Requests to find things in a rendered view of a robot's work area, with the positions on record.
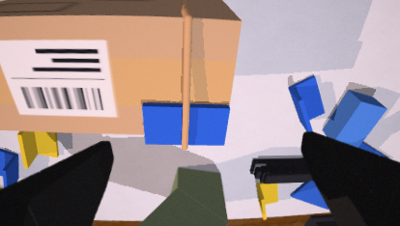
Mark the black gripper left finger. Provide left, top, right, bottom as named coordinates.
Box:
left=0, top=141, right=114, bottom=226

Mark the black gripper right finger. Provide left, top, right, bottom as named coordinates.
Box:
left=300, top=131, right=400, bottom=226

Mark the blue box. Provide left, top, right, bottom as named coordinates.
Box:
left=323, top=90, right=387, bottom=147

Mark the blue flat rectangular slab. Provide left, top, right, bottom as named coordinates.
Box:
left=291, top=142, right=385, bottom=210

